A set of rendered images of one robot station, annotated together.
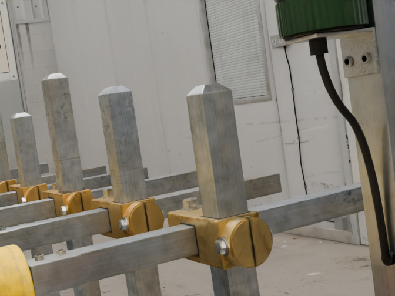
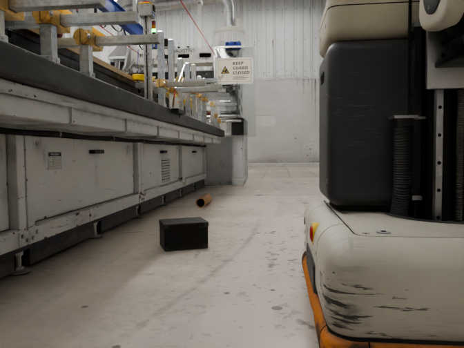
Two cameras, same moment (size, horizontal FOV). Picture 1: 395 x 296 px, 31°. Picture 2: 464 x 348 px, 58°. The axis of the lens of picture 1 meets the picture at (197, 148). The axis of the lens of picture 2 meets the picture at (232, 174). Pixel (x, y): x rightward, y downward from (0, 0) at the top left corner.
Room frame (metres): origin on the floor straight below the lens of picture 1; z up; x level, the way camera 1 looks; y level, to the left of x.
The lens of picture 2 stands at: (-1.57, -2.02, 0.43)
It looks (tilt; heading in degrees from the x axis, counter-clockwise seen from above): 3 degrees down; 34
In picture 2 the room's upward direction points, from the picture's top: 1 degrees counter-clockwise
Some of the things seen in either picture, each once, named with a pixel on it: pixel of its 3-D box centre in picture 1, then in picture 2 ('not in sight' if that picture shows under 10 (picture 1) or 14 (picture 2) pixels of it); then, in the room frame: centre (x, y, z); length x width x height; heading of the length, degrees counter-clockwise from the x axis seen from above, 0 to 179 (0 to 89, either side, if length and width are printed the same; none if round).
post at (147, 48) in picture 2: not in sight; (148, 60); (0.05, -0.38, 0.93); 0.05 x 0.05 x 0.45; 28
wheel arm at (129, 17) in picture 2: not in sight; (68, 21); (-0.77, -0.86, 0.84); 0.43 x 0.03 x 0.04; 118
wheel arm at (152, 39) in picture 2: not in sight; (102, 41); (-0.55, -0.75, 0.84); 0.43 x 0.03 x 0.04; 118
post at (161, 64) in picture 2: not in sight; (161, 71); (0.28, -0.25, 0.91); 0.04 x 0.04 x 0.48; 28
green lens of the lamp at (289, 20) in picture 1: (321, 15); not in sight; (0.48, -0.09, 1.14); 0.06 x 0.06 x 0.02
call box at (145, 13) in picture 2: not in sight; (146, 11); (0.05, -0.38, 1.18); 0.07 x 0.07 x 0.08; 28
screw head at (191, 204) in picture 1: (190, 204); not in sight; (0.78, 0.02, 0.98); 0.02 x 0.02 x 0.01
